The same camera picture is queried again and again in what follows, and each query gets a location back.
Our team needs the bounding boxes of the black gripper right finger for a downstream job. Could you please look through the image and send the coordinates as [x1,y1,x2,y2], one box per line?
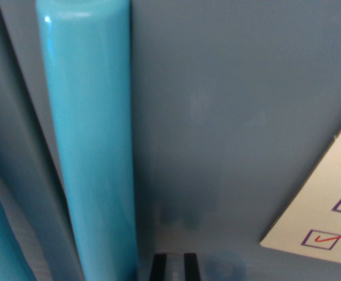
[183,252,202,281]

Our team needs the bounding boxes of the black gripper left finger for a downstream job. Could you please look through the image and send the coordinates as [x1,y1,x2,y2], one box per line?
[149,253,168,281]

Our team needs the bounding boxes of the gray-blue fridge door with display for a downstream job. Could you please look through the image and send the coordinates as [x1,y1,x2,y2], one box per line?
[0,0,82,281]

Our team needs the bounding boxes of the cream checklist card with fruits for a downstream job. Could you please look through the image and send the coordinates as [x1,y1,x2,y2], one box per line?
[259,107,341,268]

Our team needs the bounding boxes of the teal handle on card door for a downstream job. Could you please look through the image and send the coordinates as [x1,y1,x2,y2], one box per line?
[35,0,139,281]

